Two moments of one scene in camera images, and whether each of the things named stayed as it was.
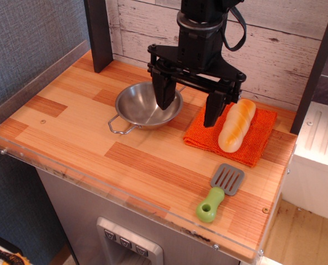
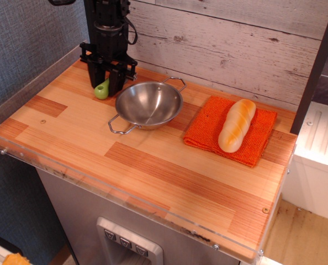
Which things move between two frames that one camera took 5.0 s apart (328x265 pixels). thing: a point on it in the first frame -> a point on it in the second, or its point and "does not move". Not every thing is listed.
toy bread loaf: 236,122 does not move
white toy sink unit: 313,179 does not move
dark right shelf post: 316,72 does not move
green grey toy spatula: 225,179 -> 102,90
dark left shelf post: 97,20 does not move
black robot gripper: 197,61 -> 110,47
